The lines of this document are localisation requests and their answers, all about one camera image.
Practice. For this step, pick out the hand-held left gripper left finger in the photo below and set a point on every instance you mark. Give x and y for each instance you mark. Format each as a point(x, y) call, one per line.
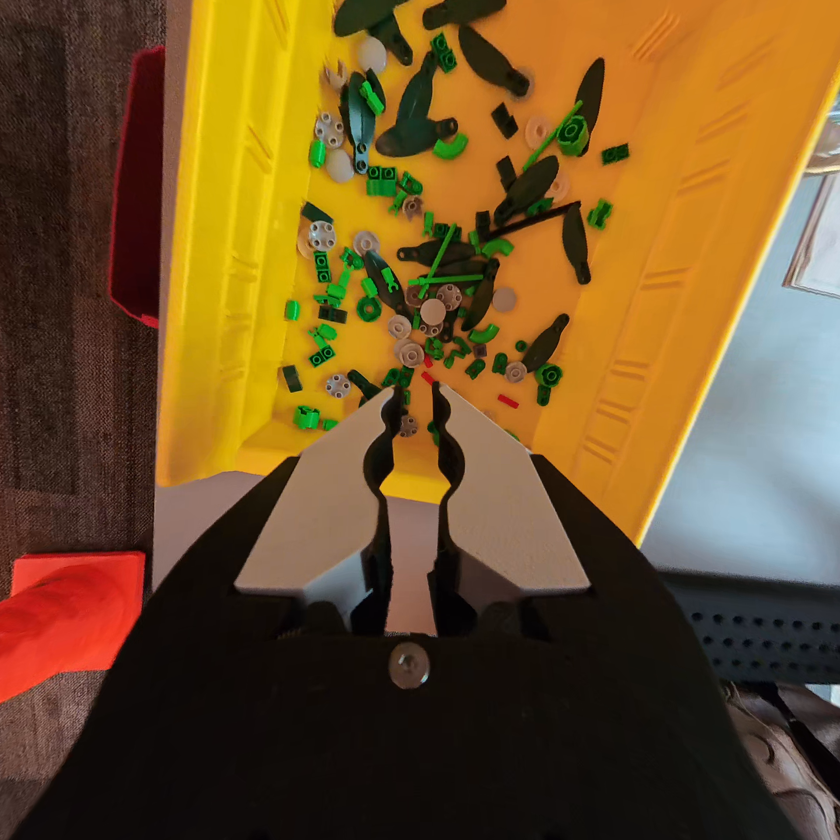
point(315, 505)

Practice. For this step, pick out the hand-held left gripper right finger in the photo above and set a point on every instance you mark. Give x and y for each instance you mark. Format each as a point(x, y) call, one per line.
point(512, 512)

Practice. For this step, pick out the pile of toy brick pieces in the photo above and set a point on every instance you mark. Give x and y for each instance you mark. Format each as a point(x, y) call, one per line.
point(430, 289)

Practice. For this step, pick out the yellow plastic bin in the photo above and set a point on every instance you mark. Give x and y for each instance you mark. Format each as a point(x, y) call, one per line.
point(682, 216)

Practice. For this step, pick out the grey desk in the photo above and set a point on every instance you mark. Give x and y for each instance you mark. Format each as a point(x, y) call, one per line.
point(741, 426)

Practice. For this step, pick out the orange cone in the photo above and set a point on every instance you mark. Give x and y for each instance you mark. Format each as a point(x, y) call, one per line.
point(65, 610)

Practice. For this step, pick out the red plastic bin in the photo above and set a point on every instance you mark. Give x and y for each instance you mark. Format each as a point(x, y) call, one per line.
point(134, 197)

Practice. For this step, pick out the brown leather bag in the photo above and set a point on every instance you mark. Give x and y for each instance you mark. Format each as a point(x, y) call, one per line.
point(781, 754)

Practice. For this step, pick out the black perforated metal frame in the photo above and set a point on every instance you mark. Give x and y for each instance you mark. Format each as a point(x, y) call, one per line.
point(754, 630)

